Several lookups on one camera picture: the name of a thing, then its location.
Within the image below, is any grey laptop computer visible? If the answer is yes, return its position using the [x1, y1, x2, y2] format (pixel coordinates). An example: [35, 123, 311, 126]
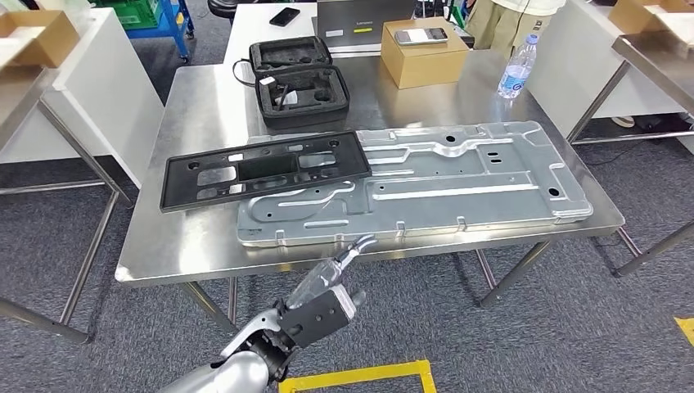
[311, 0, 417, 56]

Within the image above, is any black plastic car panel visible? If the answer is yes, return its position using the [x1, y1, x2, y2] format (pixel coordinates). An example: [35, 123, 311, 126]
[158, 129, 373, 214]

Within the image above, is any steel leg table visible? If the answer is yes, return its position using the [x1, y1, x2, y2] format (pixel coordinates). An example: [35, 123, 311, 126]
[565, 32, 694, 278]
[0, 65, 134, 346]

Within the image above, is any stamped sheet metal panel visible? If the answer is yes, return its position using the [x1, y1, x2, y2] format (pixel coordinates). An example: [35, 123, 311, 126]
[236, 120, 595, 250]

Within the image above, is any clear plastic water bottle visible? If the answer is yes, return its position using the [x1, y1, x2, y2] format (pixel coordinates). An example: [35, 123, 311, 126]
[497, 34, 540, 101]

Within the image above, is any black floor cable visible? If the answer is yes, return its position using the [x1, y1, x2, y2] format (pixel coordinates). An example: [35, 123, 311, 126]
[577, 143, 651, 166]

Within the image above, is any grey flat device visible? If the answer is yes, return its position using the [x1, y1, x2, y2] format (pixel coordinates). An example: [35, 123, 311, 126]
[394, 27, 450, 47]

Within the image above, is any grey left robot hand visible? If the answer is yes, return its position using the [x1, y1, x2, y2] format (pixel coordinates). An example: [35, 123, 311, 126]
[286, 234, 378, 311]

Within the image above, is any black foam tool case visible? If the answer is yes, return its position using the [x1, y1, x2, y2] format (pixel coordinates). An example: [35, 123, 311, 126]
[232, 34, 352, 130]

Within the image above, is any stainless steel workbench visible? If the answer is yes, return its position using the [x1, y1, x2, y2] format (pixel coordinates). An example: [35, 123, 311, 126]
[115, 48, 626, 333]

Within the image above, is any black smartphone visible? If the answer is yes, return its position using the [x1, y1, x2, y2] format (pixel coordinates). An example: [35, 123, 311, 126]
[268, 6, 301, 28]

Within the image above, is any brown cardboard box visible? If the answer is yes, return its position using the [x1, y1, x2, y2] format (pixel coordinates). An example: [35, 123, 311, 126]
[606, 0, 694, 36]
[380, 17, 471, 91]
[0, 9, 81, 70]

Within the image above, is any blue steel shelf rack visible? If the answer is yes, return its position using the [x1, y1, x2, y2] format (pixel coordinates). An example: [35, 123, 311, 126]
[124, 0, 196, 63]

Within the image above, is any black round stool base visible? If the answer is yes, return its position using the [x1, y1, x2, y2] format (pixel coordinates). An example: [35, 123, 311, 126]
[207, 0, 240, 20]

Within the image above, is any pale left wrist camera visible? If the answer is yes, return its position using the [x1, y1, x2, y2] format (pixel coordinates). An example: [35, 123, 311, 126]
[277, 284, 359, 350]

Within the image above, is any green plastic crate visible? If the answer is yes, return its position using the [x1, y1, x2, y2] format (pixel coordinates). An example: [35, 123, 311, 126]
[89, 0, 163, 31]

